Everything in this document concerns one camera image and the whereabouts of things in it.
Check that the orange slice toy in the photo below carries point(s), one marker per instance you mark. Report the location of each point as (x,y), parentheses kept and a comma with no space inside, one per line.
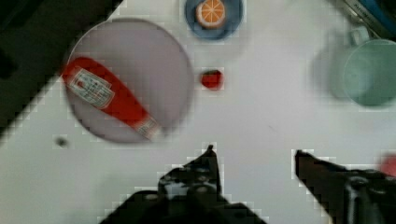
(210,14)

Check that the small red strawberry toy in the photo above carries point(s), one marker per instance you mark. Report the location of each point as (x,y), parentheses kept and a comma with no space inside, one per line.
(212,79)

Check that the large red strawberry toy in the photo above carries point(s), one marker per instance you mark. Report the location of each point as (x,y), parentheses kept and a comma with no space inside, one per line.
(388,165)

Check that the grey round plate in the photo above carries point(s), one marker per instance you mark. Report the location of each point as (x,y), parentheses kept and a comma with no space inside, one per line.
(149,62)

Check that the green cup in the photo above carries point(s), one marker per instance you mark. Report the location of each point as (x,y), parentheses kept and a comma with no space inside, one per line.
(364,73)

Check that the black toaster oven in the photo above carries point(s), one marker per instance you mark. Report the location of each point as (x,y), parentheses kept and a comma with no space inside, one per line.
(378,16)

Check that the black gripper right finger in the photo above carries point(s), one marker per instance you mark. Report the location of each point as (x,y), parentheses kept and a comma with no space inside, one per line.
(348,196)

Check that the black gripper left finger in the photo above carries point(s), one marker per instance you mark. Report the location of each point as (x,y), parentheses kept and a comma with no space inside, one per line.
(190,194)

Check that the red ketchup bottle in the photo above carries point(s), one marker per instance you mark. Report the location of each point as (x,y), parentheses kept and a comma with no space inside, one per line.
(96,85)

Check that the small blue bowl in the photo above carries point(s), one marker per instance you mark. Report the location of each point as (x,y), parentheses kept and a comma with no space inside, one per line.
(234,17)

